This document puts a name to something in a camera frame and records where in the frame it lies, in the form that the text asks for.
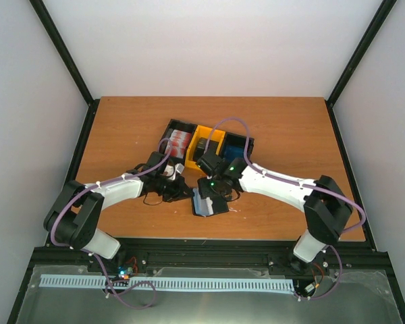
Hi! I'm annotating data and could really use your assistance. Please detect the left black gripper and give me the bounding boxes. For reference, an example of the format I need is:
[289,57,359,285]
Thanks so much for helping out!
[155,175,194,203]

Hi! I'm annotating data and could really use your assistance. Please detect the black leather card holder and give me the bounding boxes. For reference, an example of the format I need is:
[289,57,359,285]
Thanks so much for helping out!
[192,188,230,217]

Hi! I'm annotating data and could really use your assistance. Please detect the black bin with blue cards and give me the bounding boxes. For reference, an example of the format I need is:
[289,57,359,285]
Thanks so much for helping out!
[219,132,246,159]

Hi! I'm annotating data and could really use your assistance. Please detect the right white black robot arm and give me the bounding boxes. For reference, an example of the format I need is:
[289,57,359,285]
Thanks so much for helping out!
[196,154,353,264]

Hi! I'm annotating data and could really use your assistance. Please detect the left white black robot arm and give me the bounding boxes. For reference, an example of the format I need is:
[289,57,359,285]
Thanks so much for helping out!
[43,161,194,272]

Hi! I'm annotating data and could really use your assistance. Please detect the stack of blue cards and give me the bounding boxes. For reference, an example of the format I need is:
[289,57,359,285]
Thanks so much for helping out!
[223,144,244,161]

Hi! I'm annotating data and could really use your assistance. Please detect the black card holders in bin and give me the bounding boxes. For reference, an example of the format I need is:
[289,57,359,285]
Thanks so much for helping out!
[192,138,219,162]

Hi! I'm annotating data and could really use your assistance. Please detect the black bin with red cards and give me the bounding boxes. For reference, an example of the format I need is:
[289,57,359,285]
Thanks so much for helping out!
[157,119,197,165]

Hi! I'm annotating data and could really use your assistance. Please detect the stack of red cards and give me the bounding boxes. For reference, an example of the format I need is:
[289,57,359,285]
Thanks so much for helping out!
[165,130,192,159]

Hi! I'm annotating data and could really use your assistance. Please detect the yellow plastic bin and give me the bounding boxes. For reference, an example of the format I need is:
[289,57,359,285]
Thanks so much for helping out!
[185,125,226,169]

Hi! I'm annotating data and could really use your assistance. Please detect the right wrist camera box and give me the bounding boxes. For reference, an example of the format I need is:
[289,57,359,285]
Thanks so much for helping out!
[196,151,222,176]

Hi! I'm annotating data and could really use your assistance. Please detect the light blue slotted cable duct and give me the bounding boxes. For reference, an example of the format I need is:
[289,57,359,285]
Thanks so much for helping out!
[38,274,294,294]

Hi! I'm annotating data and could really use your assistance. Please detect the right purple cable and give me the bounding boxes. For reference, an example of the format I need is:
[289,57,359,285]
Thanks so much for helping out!
[205,117,366,301]

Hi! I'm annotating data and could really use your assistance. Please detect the black aluminium frame rail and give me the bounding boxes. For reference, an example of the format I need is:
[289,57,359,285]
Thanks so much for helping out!
[30,238,392,273]

